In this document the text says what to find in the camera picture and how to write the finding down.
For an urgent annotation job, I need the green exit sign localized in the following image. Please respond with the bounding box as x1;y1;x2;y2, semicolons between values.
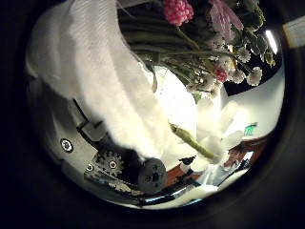
243;123;258;137

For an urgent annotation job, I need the pink and white flower bouquet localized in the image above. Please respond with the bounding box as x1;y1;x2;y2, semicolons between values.
117;0;277;161

